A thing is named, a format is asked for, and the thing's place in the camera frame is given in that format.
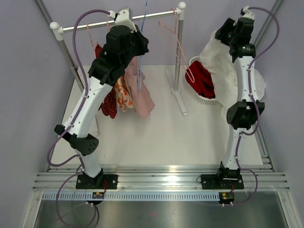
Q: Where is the aluminium rail frame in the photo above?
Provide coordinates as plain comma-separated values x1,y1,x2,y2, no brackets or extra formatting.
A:
33,163,290,191

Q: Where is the slotted cable duct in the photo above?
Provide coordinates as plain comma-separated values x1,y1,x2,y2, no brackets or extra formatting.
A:
42,191,219,201

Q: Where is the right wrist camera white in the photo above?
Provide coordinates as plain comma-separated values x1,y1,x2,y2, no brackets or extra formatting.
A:
239,6,255,21

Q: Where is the white skirt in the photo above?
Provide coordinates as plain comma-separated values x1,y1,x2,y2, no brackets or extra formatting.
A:
199,30,266,118

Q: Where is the white plastic basket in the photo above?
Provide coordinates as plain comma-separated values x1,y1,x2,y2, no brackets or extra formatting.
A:
189,56,218,105

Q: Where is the red polka dot skirt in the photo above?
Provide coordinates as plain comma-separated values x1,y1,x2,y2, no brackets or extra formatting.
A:
94,42,118,119

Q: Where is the pink wire hanger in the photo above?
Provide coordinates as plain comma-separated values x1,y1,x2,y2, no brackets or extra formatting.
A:
159,8,195,83

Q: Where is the blue hanger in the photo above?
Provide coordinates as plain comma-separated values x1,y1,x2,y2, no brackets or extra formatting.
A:
137,0,150,91

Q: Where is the pink hanger left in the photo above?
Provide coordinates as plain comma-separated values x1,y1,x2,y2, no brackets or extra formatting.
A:
86,24,99,58

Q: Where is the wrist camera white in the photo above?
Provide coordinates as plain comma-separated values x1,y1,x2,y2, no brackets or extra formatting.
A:
239,6,255,21
108,7,137,33

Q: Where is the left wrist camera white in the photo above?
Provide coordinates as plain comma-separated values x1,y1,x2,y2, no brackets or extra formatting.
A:
108,7,137,33

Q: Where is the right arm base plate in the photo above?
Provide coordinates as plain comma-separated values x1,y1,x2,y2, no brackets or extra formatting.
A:
200,174,244,190

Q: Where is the metal clothes rack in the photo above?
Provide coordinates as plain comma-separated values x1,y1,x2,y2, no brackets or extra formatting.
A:
49,2,188,116

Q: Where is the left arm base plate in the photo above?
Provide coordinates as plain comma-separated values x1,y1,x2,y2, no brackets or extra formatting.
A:
76,174,118,190

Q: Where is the pink skirt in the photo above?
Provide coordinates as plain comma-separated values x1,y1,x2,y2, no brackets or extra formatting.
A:
124,57,155,118

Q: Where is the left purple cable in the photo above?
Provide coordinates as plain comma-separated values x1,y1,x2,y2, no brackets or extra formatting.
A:
47,9,112,225

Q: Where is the orange floral skirt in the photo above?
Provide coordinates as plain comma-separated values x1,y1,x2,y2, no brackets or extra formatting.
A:
114,76,133,112

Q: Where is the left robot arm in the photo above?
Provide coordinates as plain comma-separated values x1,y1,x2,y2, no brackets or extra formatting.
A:
55,25,149,189

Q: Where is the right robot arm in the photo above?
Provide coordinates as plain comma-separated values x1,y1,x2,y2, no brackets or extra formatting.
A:
201,16,265,190

